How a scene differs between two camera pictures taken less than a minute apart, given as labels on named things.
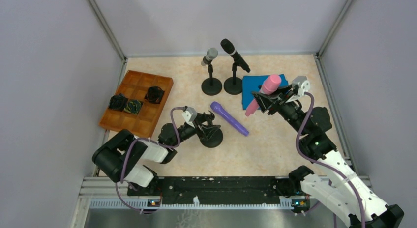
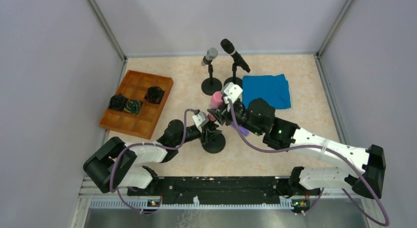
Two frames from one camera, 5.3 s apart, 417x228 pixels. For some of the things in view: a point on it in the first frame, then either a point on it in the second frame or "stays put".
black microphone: x=228 y=47 stays put
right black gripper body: x=277 y=100 to x=222 y=111
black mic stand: x=212 y=86 stays put
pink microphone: x=271 y=84 to x=217 y=100
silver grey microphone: x=212 y=53 stays put
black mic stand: x=233 y=85 stays put
